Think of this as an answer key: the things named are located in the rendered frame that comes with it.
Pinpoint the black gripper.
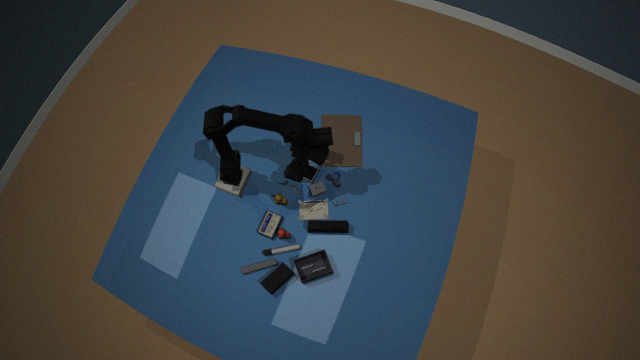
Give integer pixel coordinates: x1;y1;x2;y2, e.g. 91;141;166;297
283;144;311;182

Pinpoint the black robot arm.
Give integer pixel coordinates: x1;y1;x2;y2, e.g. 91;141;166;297
202;105;333;186

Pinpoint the beige taped card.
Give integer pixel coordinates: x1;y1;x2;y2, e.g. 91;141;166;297
298;198;330;222

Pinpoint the brown flat board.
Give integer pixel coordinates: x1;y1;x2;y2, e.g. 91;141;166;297
319;114;363;167

